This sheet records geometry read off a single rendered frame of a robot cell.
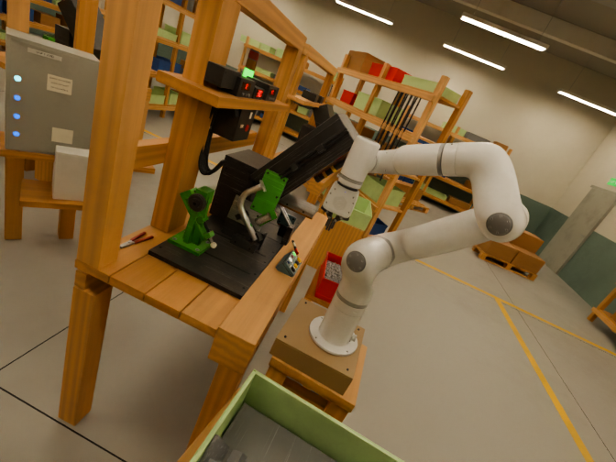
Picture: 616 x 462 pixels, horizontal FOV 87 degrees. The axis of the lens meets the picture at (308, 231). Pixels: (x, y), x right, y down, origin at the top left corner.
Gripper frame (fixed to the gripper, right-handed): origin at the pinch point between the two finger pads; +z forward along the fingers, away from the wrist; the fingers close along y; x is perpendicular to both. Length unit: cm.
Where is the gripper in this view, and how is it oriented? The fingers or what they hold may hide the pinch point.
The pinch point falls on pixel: (329, 224)
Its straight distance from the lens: 115.5
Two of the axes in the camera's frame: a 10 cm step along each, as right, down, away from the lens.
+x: 2.2, -3.2, 9.2
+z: -3.7, 8.5, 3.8
